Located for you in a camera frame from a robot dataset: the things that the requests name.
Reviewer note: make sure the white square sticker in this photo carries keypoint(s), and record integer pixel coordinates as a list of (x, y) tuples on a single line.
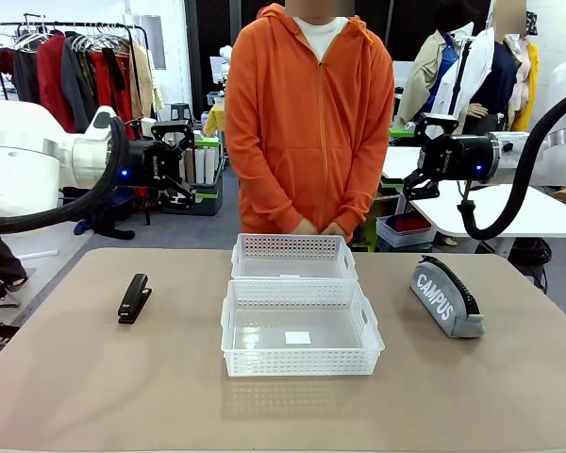
[(297, 338), (291, 276)]

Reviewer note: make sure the red folded cloth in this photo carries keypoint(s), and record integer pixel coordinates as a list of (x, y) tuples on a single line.
[(410, 224)]

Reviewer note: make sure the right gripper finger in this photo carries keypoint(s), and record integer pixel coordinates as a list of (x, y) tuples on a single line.
[(422, 186), (436, 126)]

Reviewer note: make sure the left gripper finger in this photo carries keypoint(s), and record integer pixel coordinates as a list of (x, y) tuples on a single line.
[(179, 137), (181, 196)]

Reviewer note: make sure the cardboard tubes bundle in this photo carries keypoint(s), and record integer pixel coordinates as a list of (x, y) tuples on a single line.
[(203, 165)]

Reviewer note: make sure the black round stool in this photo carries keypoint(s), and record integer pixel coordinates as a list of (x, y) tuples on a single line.
[(179, 112)]

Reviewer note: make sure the brown cardboard box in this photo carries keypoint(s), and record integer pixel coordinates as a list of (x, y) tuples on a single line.
[(387, 203)]

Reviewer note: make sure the person's right forearm orange sleeve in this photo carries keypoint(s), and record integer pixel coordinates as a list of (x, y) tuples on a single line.
[(259, 203)]

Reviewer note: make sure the bystander in dark trousers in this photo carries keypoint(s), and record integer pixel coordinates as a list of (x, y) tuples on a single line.
[(0, 264)]

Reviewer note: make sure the white garment on mannequin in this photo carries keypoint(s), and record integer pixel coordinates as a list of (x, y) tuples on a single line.
[(476, 71)]

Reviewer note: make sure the black hanging scarf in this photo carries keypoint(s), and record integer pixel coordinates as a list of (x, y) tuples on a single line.
[(114, 66)]

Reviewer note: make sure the dark blue fabric pile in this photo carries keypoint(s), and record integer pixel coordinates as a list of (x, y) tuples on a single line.
[(104, 222)]

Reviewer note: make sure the grey CAMPUS pencil case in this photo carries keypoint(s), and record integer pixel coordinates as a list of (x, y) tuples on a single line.
[(436, 302)]

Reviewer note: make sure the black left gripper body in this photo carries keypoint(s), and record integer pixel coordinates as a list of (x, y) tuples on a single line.
[(153, 165)]

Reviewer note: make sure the yellow hanging garment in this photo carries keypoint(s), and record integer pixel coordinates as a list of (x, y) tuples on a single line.
[(530, 85)]

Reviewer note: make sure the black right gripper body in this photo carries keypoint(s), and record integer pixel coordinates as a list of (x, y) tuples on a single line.
[(462, 158)]

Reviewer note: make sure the yellow table cloth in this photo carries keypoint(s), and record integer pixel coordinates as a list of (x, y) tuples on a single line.
[(214, 120)]

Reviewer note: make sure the black metal clothes rack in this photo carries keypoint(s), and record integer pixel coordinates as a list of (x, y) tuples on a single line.
[(66, 24)]

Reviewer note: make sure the black tripod pole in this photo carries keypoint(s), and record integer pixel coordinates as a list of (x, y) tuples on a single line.
[(462, 80)]

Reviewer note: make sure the white rounded table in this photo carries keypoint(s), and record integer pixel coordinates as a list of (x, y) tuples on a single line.
[(500, 212)]

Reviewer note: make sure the person's left forearm orange sleeve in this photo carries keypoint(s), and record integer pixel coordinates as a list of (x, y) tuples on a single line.
[(363, 203)]

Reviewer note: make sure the grey hanging jacket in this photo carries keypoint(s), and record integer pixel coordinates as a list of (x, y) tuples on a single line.
[(75, 80)]

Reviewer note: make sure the dark brown hanging garment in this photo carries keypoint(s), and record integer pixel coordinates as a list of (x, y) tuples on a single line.
[(26, 75)]

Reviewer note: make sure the clear plastic storage bin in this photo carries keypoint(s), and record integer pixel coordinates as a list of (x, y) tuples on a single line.
[(403, 238)]

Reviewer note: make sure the person's right hand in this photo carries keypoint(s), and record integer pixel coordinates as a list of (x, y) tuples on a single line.
[(307, 227)]

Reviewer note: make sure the person's left hand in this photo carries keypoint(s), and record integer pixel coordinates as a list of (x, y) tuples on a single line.
[(335, 229)]

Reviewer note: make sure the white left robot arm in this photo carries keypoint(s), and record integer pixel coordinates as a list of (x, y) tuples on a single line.
[(19, 160)]

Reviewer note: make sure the white paper roll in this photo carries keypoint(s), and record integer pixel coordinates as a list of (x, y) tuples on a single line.
[(38, 255)]

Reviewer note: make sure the dark red hanging garment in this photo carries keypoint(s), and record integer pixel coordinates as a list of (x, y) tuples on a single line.
[(52, 80)]

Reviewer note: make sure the white perforated plastic basket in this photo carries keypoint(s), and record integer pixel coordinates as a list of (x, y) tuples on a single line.
[(297, 363), (245, 264)]

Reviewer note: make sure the mannequin in beige coat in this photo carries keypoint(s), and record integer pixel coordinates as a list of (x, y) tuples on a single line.
[(427, 75)]

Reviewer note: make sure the black stapler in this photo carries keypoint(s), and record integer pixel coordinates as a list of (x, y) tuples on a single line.
[(134, 299)]

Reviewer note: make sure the bright red hanging garment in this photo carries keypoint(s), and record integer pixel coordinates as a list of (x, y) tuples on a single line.
[(106, 94)]

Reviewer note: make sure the beige hanging jacket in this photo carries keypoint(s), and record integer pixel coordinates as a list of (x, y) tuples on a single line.
[(144, 80)]

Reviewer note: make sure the white framed wall panel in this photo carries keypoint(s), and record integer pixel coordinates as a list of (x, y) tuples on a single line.
[(152, 42)]

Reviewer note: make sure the person in orange hoodie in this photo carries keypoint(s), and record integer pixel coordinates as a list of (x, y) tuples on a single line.
[(311, 118)]

